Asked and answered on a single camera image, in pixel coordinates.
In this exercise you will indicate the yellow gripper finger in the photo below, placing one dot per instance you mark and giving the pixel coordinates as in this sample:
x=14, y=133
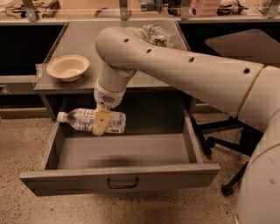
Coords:
x=102, y=116

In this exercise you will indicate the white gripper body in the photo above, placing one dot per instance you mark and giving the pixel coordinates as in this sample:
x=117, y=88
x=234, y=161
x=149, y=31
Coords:
x=107, y=97

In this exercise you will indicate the blue label plastic water bottle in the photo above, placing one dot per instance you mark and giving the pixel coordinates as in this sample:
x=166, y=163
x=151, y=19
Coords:
x=83, y=119

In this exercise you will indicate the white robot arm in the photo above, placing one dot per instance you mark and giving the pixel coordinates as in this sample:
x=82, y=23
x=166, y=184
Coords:
x=246, y=90

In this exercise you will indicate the grey metal drawer cabinet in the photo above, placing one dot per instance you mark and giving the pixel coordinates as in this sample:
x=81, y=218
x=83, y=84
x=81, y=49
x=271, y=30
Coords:
x=79, y=38

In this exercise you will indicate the open grey top drawer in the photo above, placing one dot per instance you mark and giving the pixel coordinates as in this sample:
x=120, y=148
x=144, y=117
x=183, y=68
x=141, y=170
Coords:
x=159, y=147

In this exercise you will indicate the clear plastic bottle at back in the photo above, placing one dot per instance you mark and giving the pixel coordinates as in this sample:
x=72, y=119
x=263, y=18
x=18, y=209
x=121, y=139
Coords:
x=154, y=30

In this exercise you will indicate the white paper bowl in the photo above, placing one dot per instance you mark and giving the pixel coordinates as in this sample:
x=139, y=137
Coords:
x=68, y=67

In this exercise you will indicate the green 7up soda can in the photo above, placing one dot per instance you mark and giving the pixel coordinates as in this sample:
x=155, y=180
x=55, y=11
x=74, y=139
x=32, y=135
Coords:
x=159, y=40

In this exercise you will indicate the black tool on shelf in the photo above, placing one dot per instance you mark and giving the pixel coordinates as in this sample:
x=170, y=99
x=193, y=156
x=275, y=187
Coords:
x=51, y=9

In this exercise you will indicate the pink plastic storage box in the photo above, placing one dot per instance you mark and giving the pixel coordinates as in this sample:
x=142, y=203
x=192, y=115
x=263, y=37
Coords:
x=204, y=7

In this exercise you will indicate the black drawer handle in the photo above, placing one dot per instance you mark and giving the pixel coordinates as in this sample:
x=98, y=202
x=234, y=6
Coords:
x=122, y=183

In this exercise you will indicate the metal shelf bracket middle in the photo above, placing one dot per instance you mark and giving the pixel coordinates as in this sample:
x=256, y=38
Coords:
x=124, y=12

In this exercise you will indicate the metal shelf bracket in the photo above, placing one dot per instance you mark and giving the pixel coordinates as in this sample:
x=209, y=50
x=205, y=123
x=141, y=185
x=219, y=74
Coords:
x=184, y=9
x=124, y=12
x=31, y=13

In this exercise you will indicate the metal shelf bracket left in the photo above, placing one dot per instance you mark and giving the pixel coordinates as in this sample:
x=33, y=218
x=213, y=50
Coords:
x=31, y=13

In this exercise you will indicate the metal shelf bracket right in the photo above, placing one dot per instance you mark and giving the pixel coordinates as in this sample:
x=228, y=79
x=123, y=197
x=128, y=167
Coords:
x=184, y=9

